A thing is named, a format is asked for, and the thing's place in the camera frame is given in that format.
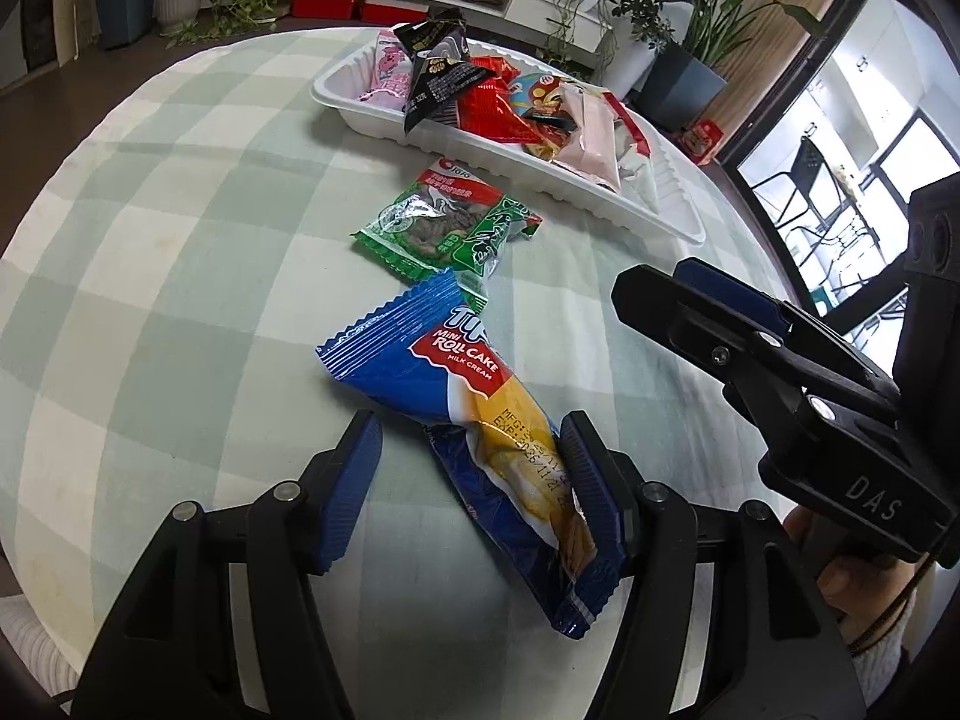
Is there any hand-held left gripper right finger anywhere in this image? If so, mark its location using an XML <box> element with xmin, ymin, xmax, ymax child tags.
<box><xmin>559</xmin><ymin>411</ymin><xmax>867</xmax><ymax>720</ymax></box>

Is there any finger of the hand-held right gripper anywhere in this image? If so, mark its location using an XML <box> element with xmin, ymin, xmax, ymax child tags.
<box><xmin>673</xmin><ymin>257</ymin><xmax>902</xmax><ymax>422</ymax></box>
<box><xmin>611</xmin><ymin>265</ymin><xmax>959</xmax><ymax>565</ymax></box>

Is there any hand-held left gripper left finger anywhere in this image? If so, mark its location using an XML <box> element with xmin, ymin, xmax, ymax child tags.
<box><xmin>71</xmin><ymin>409</ymin><xmax>385</xmax><ymax>720</ymax></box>

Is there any white plastic tray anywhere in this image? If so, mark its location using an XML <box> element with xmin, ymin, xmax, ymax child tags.
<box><xmin>310</xmin><ymin>41</ymin><xmax>708</xmax><ymax>245</ymax></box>

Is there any blue roll cake packet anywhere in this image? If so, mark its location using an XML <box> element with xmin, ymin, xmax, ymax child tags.
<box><xmin>315</xmin><ymin>268</ymin><xmax>626</xmax><ymax>641</ymax></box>

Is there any clear pink snack packet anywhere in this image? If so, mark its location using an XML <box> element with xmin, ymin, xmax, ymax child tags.
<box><xmin>551</xmin><ymin>84</ymin><xmax>625</xmax><ymax>194</ymax></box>

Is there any colourful cartoon snack packet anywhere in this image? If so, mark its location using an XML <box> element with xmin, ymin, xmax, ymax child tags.
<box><xmin>510</xmin><ymin>73</ymin><xmax>575</xmax><ymax>125</ymax></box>

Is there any red snack bag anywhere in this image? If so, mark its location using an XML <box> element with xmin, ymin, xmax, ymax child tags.
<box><xmin>457</xmin><ymin>49</ymin><xmax>547</xmax><ymax>149</ymax></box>

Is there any black gold snack packet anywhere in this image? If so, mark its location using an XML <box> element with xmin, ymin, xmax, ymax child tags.
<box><xmin>403</xmin><ymin>51</ymin><xmax>501</xmax><ymax>136</ymax></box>

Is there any black grey snack packet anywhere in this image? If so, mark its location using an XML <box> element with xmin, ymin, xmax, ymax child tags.
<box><xmin>395</xmin><ymin>9</ymin><xmax>470</xmax><ymax>62</ymax></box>

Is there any person's right forearm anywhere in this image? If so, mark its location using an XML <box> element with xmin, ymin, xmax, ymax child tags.
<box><xmin>847</xmin><ymin>592</ymin><xmax>932</xmax><ymax>700</ymax></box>

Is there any person's right hand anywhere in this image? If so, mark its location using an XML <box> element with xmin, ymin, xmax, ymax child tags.
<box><xmin>784</xmin><ymin>502</ymin><xmax>935</xmax><ymax>647</ymax></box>

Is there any black chair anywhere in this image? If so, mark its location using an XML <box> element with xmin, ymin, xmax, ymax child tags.
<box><xmin>761</xmin><ymin>136</ymin><xmax>880</xmax><ymax>257</ymax></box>

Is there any small red box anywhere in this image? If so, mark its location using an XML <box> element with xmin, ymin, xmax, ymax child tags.
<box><xmin>679</xmin><ymin>120</ymin><xmax>725</xmax><ymax>167</ymax></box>

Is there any white red-edged snack packet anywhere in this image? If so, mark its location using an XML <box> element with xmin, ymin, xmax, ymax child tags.
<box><xmin>600</xmin><ymin>90</ymin><xmax>665</xmax><ymax>212</ymax></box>

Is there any large-leaf plant in grey-blue planter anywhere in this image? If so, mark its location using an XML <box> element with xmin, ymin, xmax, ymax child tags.
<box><xmin>637</xmin><ymin>0</ymin><xmax>826</xmax><ymax>133</ymax></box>

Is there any trailing plant in white pot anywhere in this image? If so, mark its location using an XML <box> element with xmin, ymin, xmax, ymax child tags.
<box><xmin>551</xmin><ymin>0</ymin><xmax>676</xmax><ymax>95</ymax></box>

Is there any green snack packet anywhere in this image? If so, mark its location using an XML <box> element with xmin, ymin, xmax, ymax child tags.
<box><xmin>352</xmin><ymin>157</ymin><xmax>545</xmax><ymax>310</ymax></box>

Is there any dark door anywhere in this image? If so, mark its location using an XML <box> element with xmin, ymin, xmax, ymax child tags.
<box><xmin>19</xmin><ymin>0</ymin><xmax>80</xmax><ymax>73</ymax></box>

